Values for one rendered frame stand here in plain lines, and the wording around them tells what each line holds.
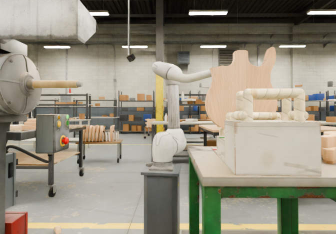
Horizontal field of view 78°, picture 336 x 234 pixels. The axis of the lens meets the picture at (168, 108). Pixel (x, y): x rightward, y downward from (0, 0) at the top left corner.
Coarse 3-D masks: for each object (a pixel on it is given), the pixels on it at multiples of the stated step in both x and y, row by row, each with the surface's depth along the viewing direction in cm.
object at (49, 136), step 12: (36, 120) 106; (48, 120) 106; (60, 120) 112; (36, 132) 106; (48, 132) 106; (60, 132) 112; (36, 144) 106; (48, 144) 106; (60, 144) 111; (36, 156) 107
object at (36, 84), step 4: (36, 80) 86; (40, 80) 86; (44, 80) 86; (48, 80) 86; (52, 80) 86; (56, 80) 86; (60, 80) 86; (64, 80) 86; (68, 80) 86; (72, 80) 86; (76, 80) 86; (32, 84) 86; (36, 84) 86; (40, 84) 86; (44, 84) 86; (48, 84) 86; (52, 84) 86; (56, 84) 86; (60, 84) 86; (64, 84) 86; (68, 84) 86; (72, 84) 86
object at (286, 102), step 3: (282, 99) 77; (285, 99) 76; (288, 99) 75; (282, 102) 77; (285, 102) 76; (288, 102) 75; (282, 105) 77; (285, 105) 76; (288, 105) 75; (282, 108) 77; (285, 108) 76; (288, 108) 75; (282, 111) 77; (285, 111) 76; (288, 111) 75; (282, 114) 76; (285, 114) 76; (282, 117) 76; (285, 117) 76
